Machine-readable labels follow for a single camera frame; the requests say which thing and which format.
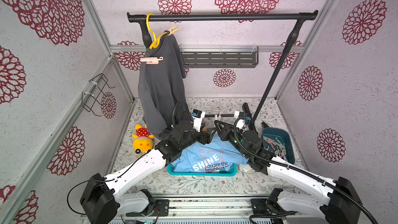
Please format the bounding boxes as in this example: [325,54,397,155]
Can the light blue garment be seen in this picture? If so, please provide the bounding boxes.
[171,134,248,172]

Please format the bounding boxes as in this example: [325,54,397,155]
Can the dark grey t-shirt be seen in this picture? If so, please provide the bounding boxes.
[138,34,186,138]

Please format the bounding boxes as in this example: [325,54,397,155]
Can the pink clothespin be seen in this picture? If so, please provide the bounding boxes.
[140,57,164,65]

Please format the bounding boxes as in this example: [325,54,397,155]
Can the yellow plastic hanger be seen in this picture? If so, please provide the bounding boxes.
[146,13,169,49]

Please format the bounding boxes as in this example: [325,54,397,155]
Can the beige clothespin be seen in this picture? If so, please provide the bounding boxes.
[168,25,182,36]

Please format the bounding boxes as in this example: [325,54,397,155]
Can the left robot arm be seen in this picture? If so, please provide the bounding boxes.
[80,120,215,224]

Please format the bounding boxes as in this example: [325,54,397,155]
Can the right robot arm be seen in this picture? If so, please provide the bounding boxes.
[215,120,362,224]

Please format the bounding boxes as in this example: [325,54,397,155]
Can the colourful clothespins pile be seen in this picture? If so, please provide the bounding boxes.
[263,137,287,160]

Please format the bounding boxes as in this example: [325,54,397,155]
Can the teal laundry basket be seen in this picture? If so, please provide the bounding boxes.
[167,162,237,177]

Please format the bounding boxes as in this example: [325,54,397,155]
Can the yellow plush toy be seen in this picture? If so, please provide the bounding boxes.
[132,124,155,155]

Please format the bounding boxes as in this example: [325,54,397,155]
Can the dark teal clothespin bin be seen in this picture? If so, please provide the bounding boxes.
[262,127,295,164]

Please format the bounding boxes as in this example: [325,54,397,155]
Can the black clothes rack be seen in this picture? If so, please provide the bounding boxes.
[127,10,319,130]

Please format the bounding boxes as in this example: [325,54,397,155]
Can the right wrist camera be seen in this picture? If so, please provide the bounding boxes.
[234,111,251,130]

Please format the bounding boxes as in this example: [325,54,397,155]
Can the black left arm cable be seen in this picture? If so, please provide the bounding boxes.
[171,100,193,125]

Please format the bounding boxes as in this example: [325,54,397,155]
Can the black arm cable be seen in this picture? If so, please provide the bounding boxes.
[233,116,378,224]
[171,100,193,125]

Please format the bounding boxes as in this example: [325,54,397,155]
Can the black wall shelf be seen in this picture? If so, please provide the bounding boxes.
[182,46,259,68]

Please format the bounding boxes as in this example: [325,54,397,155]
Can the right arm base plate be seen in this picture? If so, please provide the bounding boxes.
[250,198,296,218]

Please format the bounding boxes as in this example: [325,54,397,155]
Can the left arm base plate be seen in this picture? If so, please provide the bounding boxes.
[126,199,170,217]

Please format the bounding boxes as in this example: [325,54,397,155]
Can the black wire wall basket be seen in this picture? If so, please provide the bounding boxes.
[81,73,117,119]

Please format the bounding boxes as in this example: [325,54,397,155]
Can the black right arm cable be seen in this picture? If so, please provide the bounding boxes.
[233,116,378,224]

